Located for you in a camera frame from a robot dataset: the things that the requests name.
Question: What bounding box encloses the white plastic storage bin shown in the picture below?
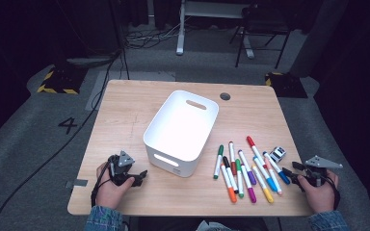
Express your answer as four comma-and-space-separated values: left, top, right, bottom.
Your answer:
143, 90, 220, 178

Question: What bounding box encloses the bundle of floor cables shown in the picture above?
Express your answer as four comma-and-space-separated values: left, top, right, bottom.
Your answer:
123, 18, 194, 51

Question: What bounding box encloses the left hand-held gripper cable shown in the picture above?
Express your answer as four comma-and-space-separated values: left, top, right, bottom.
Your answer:
91, 162, 115, 208

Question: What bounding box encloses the person's left hand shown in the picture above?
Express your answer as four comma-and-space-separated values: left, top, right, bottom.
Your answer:
95, 162, 136, 210

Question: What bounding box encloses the black chair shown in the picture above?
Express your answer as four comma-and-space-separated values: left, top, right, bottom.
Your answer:
228, 3, 293, 70

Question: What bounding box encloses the black marker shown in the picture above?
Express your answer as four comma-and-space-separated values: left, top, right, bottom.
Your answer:
222, 156, 240, 194

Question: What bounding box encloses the brown marker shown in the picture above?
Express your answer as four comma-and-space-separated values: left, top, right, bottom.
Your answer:
227, 141, 238, 176

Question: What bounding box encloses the hand-held gripper cable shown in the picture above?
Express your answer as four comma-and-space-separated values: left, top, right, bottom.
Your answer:
91, 162, 115, 208
324, 174, 341, 211

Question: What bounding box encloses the dark green marker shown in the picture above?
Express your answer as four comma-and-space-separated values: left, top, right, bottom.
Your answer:
213, 144, 225, 180

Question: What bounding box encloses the grey column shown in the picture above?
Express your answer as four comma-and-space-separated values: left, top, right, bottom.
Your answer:
289, 0, 350, 78

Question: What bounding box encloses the pink marker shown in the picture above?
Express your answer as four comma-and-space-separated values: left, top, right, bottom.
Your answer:
264, 157, 283, 196

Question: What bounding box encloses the right hand-held gripper cable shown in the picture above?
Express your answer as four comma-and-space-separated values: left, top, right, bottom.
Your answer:
324, 174, 341, 211

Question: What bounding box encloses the long black floor cable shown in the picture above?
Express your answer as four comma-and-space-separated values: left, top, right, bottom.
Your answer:
0, 49, 123, 231

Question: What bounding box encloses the orange marker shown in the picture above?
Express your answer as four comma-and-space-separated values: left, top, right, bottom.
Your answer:
220, 163, 238, 204

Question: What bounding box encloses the red marker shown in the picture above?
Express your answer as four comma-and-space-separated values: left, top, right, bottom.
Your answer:
246, 135, 266, 165

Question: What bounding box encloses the black yellow striped stand base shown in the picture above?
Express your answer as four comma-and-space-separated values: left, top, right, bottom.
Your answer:
37, 65, 90, 95
264, 71, 308, 99

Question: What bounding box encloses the grey tape piece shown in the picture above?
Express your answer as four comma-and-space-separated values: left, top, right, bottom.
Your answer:
66, 179, 89, 189

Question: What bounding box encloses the white standing desk frame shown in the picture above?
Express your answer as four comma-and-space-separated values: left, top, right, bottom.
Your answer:
175, 0, 256, 60

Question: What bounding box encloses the small black white block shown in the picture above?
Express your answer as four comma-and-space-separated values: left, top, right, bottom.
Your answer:
269, 146, 287, 164

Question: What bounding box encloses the black stand pole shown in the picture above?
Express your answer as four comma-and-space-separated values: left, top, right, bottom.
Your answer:
109, 0, 131, 81

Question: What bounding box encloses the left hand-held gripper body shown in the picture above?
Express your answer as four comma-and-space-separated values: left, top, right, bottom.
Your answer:
108, 149, 136, 187

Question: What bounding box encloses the dark blue marker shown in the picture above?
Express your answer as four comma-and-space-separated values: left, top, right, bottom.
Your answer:
262, 151, 292, 186

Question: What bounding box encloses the light blue marker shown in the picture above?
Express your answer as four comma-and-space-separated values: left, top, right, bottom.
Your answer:
252, 156, 278, 193

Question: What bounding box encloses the purple marker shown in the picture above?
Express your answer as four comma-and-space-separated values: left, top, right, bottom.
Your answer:
237, 149, 257, 186

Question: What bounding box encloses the yellow marker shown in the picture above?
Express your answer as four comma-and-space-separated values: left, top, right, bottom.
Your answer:
251, 165, 275, 204

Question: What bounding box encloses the magenta marker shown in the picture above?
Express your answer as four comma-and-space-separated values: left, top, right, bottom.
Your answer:
240, 164, 257, 204

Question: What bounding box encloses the person's right hand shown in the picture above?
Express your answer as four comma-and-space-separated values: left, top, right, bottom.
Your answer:
297, 169, 340, 215

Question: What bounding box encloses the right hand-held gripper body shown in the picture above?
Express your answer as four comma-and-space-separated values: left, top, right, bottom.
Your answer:
303, 155, 344, 188

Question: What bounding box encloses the light grey cloth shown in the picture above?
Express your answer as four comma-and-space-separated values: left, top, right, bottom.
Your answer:
196, 219, 235, 231

